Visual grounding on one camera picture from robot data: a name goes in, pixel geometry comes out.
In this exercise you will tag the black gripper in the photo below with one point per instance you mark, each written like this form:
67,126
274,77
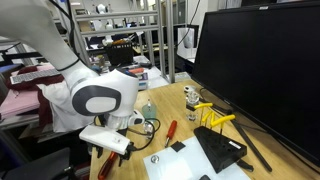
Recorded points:
128,150

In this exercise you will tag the white tape roll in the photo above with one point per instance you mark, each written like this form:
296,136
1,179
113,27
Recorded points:
190,88

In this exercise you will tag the white paper sheet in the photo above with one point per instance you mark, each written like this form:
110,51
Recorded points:
176,166

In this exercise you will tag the large black monitor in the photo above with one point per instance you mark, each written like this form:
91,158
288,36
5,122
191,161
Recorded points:
263,66

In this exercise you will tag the black monitor stand bar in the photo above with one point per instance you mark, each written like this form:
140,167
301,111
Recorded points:
251,146

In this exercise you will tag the aluminium frame post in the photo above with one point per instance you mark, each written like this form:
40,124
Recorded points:
170,40

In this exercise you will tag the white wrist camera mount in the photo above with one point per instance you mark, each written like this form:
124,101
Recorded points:
105,138

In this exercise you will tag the grey keyboard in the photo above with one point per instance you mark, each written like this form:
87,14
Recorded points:
33,76

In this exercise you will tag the white box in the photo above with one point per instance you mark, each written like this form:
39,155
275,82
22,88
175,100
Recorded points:
185,43

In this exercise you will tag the black chair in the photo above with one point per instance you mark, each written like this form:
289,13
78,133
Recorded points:
40,166

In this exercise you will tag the maroon cloth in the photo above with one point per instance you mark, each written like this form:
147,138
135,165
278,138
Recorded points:
40,78

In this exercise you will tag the clear glass perfume bottle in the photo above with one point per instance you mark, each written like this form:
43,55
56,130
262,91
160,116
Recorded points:
192,103

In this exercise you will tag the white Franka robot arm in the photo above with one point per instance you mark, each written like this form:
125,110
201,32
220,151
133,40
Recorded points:
96,96

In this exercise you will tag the small silver knob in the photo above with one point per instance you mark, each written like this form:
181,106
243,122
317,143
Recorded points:
155,158

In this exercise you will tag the stack of books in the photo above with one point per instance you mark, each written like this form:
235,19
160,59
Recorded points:
144,78

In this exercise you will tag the black hex key holder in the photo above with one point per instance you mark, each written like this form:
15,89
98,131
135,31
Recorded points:
218,150

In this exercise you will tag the small black flat piece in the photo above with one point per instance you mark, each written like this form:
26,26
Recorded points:
246,165

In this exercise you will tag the pink cloth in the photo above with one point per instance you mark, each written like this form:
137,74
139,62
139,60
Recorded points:
18,101

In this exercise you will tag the black square pad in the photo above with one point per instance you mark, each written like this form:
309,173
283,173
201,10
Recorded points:
178,146

